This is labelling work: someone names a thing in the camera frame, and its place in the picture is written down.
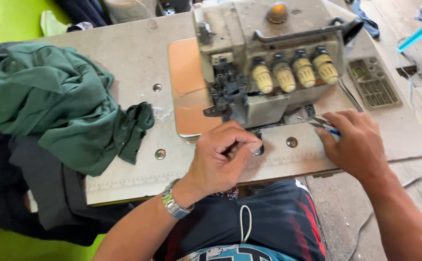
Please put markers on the person's right hand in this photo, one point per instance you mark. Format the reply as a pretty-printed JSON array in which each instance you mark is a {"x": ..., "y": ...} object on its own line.
[{"x": 355, "y": 145}]

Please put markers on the person's left hand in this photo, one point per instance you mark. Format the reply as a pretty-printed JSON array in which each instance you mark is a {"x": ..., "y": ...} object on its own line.
[{"x": 214, "y": 163}]

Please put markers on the round metal table bolt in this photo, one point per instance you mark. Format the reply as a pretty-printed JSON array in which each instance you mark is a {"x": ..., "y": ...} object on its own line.
[
  {"x": 292, "y": 142},
  {"x": 160, "y": 154},
  {"x": 157, "y": 87}
]

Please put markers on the silver metal wristwatch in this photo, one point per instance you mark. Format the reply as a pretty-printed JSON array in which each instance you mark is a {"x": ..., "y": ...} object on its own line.
[{"x": 171, "y": 203}]

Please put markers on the grey plastic accessory tray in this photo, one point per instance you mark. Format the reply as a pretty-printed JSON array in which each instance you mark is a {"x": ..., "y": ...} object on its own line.
[{"x": 374, "y": 83}]

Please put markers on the white thread scrap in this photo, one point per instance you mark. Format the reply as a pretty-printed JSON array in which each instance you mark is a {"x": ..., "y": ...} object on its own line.
[{"x": 162, "y": 114}]

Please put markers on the orange metal extension plate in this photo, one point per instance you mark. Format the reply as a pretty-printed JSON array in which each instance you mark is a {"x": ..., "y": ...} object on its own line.
[{"x": 189, "y": 90}]

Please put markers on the dark patterned shorts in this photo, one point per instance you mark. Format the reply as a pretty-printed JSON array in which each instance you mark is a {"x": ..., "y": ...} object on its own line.
[{"x": 269, "y": 224}]

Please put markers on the cream tension knob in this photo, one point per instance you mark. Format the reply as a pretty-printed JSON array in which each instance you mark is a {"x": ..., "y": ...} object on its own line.
[
  {"x": 325, "y": 67},
  {"x": 284, "y": 75},
  {"x": 262, "y": 78},
  {"x": 304, "y": 70}
]

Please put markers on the dark blue cloth strip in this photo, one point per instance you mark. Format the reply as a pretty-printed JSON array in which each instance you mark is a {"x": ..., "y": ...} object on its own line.
[{"x": 368, "y": 23}]

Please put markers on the turquoise bar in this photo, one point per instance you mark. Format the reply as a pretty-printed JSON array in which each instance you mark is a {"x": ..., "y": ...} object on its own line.
[{"x": 421, "y": 31}]

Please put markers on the grey overlock sewing machine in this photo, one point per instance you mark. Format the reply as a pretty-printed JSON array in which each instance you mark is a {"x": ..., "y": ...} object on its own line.
[{"x": 240, "y": 32}]

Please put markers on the orange machine cap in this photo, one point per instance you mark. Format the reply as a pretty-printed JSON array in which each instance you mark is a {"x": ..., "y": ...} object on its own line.
[{"x": 277, "y": 11}]

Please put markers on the white plastic bag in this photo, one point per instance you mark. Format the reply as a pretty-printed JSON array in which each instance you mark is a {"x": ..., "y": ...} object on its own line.
[{"x": 129, "y": 11}]

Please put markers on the green fabric pile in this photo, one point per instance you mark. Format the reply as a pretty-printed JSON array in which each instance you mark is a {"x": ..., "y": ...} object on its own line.
[{"x": 51, "y": 98}]

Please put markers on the dark grey fabric pile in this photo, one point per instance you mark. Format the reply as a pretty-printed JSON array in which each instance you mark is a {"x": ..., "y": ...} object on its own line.
[{"x": 40, "y": 192}]

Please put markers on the navy cloth heap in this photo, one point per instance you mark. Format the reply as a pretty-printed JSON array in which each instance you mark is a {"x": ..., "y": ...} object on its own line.
[{"x": 82, "y": 11}]

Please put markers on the pale green cloth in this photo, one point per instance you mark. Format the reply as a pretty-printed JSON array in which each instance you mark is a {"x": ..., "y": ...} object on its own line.
[{"x": 51, "y": 23}]

